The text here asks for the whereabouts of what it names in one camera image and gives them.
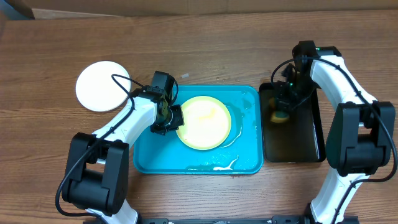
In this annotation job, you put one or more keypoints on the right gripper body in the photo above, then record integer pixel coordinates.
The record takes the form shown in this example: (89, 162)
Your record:
(290, 99)

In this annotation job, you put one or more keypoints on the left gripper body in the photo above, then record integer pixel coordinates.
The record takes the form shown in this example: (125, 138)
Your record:
(173, 122)

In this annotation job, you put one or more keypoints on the green yellow sponge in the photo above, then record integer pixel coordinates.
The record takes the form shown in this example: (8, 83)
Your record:
(277, 116)

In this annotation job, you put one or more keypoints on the yellow plate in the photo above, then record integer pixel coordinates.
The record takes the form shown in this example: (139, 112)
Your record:
(207, 123)

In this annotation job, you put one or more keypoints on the white plate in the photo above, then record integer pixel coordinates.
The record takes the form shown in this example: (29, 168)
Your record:
(95, 88)

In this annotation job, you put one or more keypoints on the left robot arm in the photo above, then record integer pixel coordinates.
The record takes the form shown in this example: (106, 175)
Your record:
(96, 174)

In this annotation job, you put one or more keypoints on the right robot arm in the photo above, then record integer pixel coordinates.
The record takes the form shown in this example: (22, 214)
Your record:
(359, 147)

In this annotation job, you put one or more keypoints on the black water tray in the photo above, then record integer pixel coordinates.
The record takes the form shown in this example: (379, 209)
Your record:
(300, 138)

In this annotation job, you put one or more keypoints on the teal plastic tray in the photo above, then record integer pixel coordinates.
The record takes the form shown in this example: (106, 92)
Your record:
(240, 154)

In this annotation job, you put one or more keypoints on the small grey table scrap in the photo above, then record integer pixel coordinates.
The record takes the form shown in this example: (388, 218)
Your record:
(185, 75)

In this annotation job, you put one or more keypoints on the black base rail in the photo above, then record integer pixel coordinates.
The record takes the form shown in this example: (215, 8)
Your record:
(281, 219)

